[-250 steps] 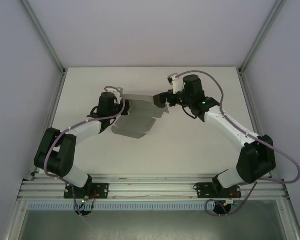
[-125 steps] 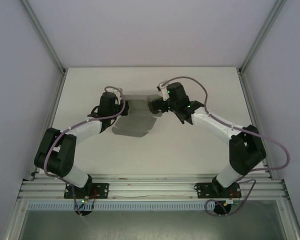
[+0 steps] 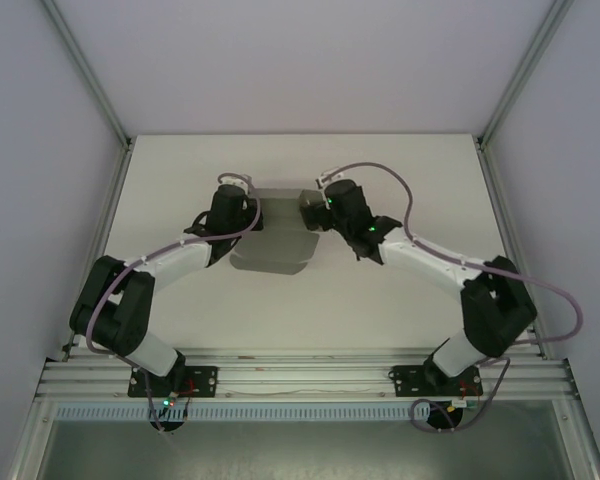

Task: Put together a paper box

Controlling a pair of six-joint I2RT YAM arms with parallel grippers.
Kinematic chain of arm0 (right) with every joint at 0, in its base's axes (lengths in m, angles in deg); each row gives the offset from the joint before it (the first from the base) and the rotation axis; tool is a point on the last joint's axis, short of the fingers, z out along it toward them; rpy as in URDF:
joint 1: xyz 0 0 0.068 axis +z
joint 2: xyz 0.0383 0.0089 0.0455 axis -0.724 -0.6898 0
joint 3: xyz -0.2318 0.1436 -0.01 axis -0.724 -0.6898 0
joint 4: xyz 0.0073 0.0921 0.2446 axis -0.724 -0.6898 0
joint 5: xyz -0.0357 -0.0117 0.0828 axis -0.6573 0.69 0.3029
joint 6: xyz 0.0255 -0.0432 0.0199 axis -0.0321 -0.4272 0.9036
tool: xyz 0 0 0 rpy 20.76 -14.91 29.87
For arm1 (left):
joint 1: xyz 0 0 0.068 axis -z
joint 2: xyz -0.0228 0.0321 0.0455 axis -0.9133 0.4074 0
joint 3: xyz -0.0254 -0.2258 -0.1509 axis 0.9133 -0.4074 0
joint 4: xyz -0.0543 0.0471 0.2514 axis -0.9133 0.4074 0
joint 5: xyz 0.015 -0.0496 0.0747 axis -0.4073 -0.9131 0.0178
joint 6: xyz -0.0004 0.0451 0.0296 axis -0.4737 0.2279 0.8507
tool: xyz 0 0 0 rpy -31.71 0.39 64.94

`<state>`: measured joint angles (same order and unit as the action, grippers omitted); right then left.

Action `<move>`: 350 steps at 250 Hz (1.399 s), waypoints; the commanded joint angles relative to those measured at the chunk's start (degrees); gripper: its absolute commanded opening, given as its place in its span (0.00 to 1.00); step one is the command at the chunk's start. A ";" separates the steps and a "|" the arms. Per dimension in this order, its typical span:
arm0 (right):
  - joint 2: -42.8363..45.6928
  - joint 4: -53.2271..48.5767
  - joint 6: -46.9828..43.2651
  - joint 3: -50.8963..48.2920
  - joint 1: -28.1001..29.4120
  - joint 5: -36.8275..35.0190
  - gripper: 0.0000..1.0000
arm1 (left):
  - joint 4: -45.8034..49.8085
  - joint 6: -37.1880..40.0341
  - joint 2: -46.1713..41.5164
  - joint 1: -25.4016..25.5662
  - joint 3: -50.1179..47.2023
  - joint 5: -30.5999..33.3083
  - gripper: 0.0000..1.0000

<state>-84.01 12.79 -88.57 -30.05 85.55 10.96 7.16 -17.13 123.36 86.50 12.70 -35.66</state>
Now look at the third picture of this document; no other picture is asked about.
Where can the right aluminium frame post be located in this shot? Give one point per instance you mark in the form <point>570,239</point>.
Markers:
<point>522,70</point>

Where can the left aluminium frame post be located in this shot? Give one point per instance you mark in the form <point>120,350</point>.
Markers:
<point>87,70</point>

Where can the metal sheet panel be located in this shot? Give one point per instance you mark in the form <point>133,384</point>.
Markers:
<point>300,450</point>

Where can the right small circuit board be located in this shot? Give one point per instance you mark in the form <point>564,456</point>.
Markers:
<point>464,403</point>

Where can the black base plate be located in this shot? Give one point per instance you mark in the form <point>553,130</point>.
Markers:
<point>405,380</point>
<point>205,380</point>

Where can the right aluminium side rail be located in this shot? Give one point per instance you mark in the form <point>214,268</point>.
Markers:
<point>502,210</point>

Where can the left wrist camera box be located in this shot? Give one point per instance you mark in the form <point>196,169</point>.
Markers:
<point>237,181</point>

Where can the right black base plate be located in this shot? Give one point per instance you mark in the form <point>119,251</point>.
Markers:
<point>405,380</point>

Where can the left small circuit board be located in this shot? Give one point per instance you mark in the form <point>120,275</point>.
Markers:
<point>170,400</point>

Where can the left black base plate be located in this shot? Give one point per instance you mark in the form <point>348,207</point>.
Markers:
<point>205,380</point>

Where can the left aluminium side rail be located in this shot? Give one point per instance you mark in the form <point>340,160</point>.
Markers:
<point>111,210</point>

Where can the small circuit board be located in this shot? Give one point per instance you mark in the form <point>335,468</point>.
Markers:
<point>464,403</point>
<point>170,400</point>

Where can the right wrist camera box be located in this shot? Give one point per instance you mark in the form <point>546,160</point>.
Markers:
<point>327,177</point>

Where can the aluminium frame post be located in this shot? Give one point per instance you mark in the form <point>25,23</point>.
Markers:
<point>87,70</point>
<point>522,70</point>

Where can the aluminium mounting rail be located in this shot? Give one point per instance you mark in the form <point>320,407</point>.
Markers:
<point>305,372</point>

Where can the aluminium side rail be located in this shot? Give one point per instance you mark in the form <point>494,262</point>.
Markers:
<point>111,210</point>
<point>502,210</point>

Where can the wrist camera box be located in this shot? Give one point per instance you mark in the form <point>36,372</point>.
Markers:
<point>237,181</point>
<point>327,177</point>

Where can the grey paper box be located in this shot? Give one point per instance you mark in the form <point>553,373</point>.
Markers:
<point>275,245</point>

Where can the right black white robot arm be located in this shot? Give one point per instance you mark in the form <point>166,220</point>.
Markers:
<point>495,310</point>

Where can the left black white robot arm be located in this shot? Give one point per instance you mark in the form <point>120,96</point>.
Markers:
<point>125,320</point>

